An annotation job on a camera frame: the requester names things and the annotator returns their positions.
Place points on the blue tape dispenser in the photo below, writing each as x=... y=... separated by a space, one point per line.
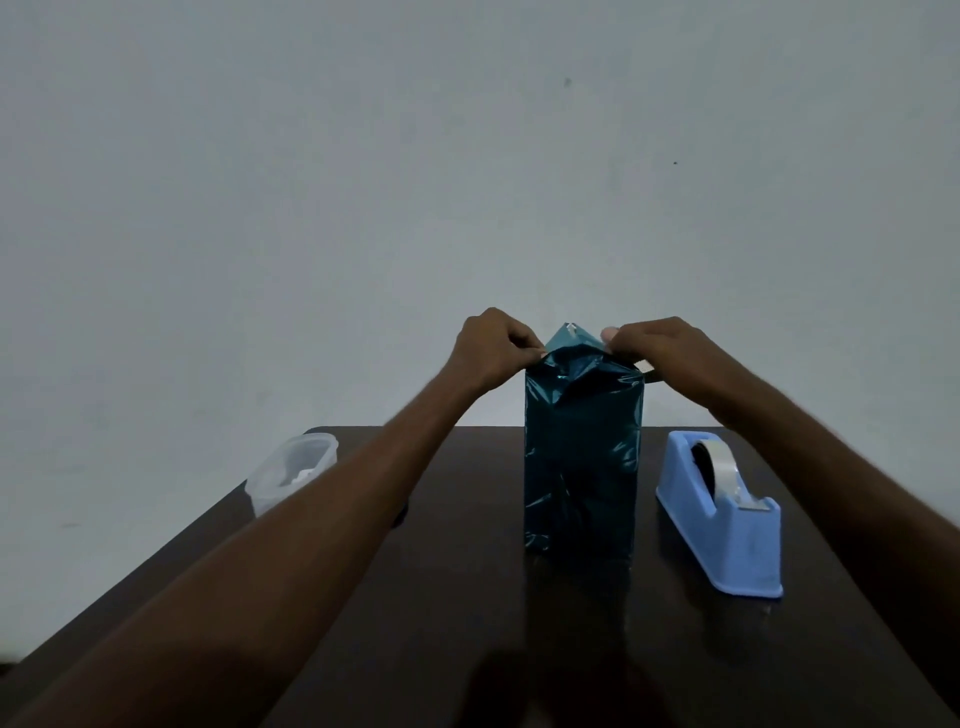
x=720 y=517

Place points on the person's left hand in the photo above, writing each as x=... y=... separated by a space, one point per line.
x=487 y=351

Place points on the clear plastic container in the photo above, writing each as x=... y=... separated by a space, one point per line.
x=292 y=472

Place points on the person's left forearm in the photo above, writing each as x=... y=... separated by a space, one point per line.
x=247 y=559

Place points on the clear tape roll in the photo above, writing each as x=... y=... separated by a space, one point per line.
x=721 y=469

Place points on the person's right thumb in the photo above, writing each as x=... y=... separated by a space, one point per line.
x=611 y=334

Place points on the person's right hand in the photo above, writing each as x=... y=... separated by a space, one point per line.
x=671 y=356

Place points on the person's right forearm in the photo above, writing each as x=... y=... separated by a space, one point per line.
x=847 y=491

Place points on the teal gift box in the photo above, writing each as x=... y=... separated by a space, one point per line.
x=581 y=450

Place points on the person's left fingers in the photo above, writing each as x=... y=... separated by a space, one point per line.
x=521 y=346

